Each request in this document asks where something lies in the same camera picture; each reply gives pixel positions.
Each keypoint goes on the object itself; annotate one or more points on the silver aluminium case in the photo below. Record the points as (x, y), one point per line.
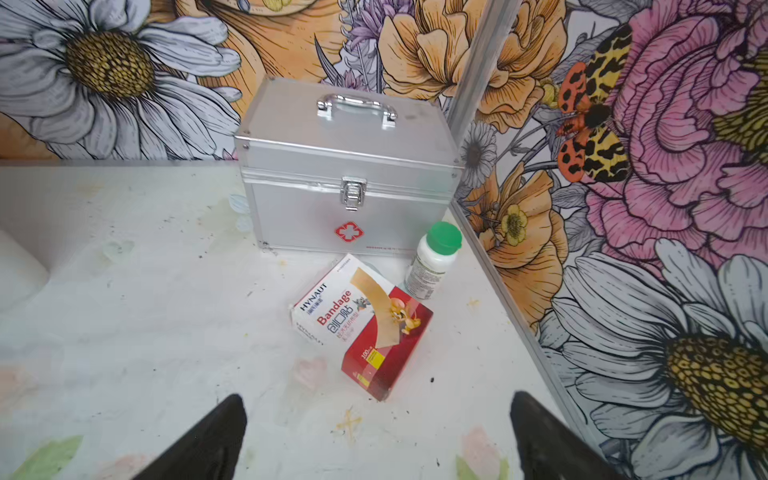
(344, 171)

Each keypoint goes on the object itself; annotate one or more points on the red white small box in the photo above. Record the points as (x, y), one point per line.
(365, 325)

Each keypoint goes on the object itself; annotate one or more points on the white bottle green cap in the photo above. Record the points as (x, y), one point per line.
(435, 254)

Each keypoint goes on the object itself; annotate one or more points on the floral table mat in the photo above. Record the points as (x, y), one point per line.
(105, 408)

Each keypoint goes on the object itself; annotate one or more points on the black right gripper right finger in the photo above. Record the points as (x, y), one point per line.
(548, 449)

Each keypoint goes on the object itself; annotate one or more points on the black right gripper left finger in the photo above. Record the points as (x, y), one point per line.
(209, 450)

